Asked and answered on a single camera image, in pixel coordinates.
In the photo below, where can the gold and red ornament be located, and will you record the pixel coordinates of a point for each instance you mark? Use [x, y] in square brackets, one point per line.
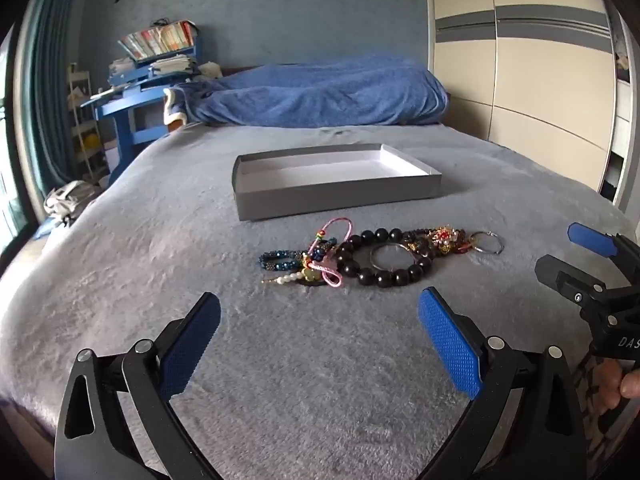
[447, 237]

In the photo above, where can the person's right hand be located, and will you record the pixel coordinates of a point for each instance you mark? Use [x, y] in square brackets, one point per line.
[612, 385]

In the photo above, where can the beige wardrobe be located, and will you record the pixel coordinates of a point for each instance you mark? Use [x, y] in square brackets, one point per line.
[540, 85]

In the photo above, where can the yellow item in rack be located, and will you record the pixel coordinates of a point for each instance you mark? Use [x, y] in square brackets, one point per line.
[91, 142]

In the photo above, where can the teal curtain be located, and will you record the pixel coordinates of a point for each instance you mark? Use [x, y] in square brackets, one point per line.
[50, 85]

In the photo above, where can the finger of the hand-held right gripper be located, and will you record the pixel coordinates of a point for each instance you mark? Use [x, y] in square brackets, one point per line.
[565, 275]
[592, 240]

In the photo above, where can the grey cardboard box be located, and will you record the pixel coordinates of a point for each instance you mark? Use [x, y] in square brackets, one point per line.
[325, 200]

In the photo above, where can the person's patterned dark clothing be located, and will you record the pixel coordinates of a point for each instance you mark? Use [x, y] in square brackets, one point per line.
[592, 425]

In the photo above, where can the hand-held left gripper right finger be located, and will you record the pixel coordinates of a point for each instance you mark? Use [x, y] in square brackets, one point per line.
[450, 345]

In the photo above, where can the row of books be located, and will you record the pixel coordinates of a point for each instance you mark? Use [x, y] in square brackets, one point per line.
[157, 37]

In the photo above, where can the stack of papers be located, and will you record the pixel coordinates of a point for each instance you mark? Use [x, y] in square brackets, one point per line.
[170, 66]

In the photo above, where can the white plush toy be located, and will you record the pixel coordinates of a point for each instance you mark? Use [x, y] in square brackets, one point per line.
[211, 70]

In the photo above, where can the grey white cloth bundle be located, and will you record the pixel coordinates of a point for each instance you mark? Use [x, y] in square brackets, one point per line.
[67, 202]

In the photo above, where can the silver metal bangle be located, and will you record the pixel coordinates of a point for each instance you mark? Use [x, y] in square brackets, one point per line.
[371, 259]

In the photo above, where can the white shelf rack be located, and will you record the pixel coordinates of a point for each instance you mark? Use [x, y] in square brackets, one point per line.
[80, 105]

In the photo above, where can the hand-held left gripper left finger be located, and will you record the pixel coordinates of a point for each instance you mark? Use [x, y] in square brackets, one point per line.
[192, 345]

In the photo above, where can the white and orange cloth item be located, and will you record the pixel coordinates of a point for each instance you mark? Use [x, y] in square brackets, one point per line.
[174, 110]

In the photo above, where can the blue blanket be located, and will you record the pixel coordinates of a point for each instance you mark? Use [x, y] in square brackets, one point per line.
[325, 90]

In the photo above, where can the white open shelf unit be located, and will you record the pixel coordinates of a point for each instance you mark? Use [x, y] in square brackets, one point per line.
[622, 125]

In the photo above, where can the blue desk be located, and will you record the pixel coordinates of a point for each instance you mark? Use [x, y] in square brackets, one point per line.
[125, 120]

